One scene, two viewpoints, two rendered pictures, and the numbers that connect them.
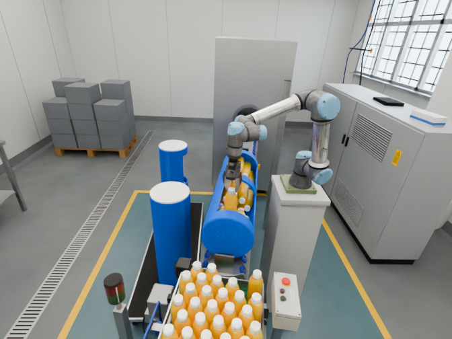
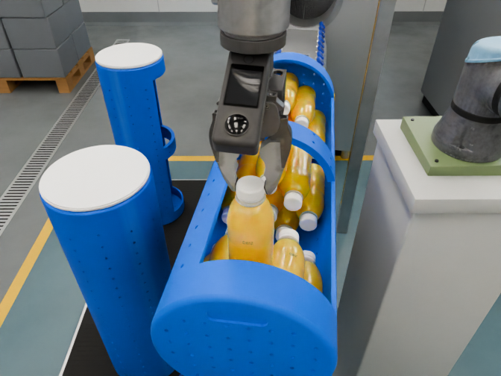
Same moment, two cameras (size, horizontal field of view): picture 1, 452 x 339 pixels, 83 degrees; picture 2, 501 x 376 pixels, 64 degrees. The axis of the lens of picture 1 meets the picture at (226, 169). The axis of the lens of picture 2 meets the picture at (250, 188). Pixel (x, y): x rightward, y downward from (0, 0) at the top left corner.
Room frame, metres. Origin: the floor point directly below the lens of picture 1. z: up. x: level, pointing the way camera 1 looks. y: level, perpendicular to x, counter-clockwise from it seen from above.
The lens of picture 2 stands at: (0.72, -0.05, 1.67)
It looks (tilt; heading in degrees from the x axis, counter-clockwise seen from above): 39 degrees down; 3
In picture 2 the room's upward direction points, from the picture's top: straight up
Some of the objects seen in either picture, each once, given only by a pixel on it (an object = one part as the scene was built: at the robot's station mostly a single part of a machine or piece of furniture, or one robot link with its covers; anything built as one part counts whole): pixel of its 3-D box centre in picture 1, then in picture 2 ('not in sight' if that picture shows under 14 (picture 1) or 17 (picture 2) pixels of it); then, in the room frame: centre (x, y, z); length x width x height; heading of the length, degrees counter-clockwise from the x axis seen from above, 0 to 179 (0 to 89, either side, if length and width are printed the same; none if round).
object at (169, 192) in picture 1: (169, 192); (96, 174); (1.53, 0.39, 1.03); 0.28 x 0.28 x 0.01
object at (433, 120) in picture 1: (427, 118); not in sight; (2.22, -1.72, 1.48); 0.24 x 0.12 x 0.08; 11
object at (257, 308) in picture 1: (253, 311); not in sight; (0.70, -0.16, 0.99); 0.07 x 0.07 x 0.19
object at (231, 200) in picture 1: (230, 205); (250, 238); (1.13, -0.04, 1.23); 0.07 x 0.07 x 0.19
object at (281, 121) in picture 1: (274, 165); (367, 95); (2.40, -0.50, 0.85); 0.06 x 0.06 x 1.70; 84
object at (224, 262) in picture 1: (224, 263); not in sight; (0.96, -0.02, 0.99); 0.10 x 0.02 x 0.12; 84
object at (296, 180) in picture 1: (300, 177); (474, 123); (1.50, -0.50, 1.23); 0.15 x 0.15 x 0.10
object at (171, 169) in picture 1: (175, 183); (146, 143); (2.37, 0.54, 0.59); 0.28 x 0.28 x 0.88
